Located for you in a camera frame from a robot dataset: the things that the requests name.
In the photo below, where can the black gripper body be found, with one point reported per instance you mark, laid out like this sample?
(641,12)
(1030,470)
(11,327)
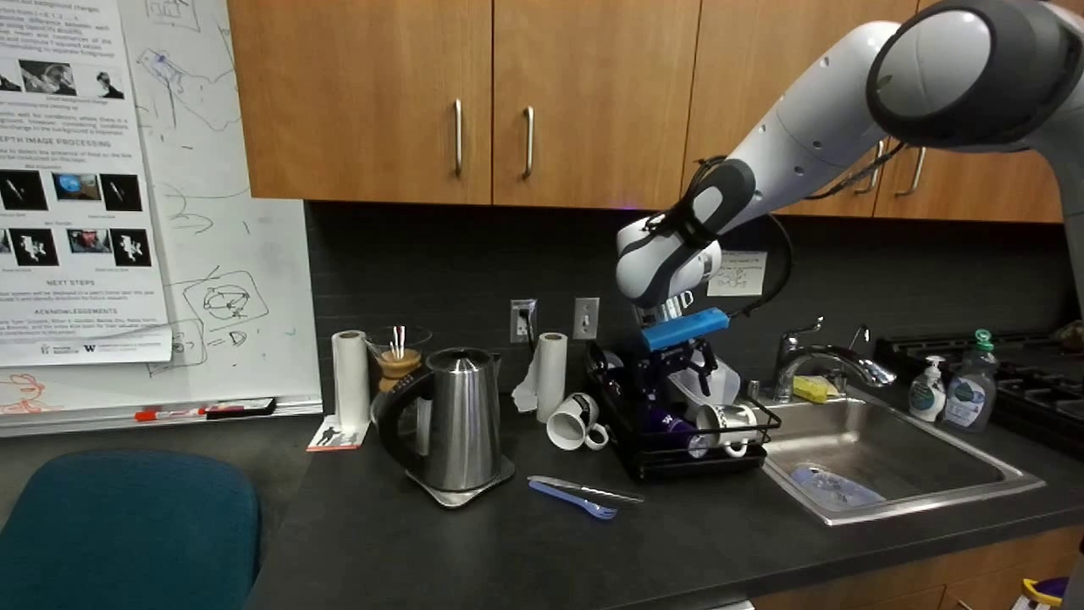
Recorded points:
(685,361)

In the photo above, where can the blue purple printed bottle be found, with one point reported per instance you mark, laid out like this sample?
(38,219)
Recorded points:
(665,427)

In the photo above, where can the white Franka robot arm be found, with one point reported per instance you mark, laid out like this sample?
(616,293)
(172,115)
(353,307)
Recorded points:
(813,123)

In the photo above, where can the dish soap bottle green cap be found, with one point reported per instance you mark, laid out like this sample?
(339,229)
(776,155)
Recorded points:
(970,394)

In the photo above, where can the white plastic container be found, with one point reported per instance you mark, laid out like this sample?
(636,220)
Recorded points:
(723,385)

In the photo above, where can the white mug checkered band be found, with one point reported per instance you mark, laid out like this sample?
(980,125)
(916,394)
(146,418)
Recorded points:
(728,427)

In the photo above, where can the chrome sink faucet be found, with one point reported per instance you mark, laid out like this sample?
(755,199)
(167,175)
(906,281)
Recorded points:
(805,356)

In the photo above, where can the yellow sponge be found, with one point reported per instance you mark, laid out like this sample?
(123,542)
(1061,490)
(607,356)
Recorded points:
(813,392)

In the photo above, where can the plain white ceramic mug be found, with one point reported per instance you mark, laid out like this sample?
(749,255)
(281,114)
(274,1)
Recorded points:
(569,426)

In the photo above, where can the loose paper towel roll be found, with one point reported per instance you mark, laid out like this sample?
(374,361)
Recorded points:
(551,373)

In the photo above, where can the chrome sink sprayer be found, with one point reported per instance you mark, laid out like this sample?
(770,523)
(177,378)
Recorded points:
(874,367)

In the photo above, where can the stainless steel sink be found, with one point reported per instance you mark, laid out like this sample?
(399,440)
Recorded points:
(893,453)

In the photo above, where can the white soap pump dispenser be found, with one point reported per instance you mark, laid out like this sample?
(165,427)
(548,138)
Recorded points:
(926,394)

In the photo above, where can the stainless steel electric kettle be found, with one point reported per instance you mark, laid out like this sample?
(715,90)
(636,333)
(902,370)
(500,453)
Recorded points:
(458,418)

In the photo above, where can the lower wooden cabinet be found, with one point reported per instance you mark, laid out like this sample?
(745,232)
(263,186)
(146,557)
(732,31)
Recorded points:
(902,571)

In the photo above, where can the upper wooden cabinet door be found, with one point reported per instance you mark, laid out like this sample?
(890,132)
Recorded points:
(361,97)
(970,186)
(598,103)
(755,56)

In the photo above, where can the glass pour-over coffee maker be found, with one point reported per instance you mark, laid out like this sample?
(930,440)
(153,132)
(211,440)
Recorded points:
(399,361)

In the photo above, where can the black stove top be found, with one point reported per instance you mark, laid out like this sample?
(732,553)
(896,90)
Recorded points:
(1038,392)

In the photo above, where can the paper towel roll on holder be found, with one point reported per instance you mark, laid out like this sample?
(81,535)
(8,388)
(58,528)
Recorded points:
(349,378)

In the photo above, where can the whiteboard with drawings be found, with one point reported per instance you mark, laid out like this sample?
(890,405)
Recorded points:
(249,225)

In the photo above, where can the red whiteboard marker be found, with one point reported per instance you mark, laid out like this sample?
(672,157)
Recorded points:
(172,411)

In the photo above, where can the teal office chair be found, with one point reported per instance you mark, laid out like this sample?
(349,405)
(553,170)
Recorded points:
(123,528)

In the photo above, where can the printed research poster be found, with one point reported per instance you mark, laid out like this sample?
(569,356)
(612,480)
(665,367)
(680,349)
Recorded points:
(70,273)

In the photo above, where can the blue wrist camera box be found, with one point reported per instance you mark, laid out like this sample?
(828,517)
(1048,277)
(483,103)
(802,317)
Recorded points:
(685,330)

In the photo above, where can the white wall plate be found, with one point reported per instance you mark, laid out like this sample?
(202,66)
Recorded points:
(740,277)

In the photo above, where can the wall power outlet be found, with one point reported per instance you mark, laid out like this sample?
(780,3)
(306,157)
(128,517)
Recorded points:
(524,321)
(587,317)

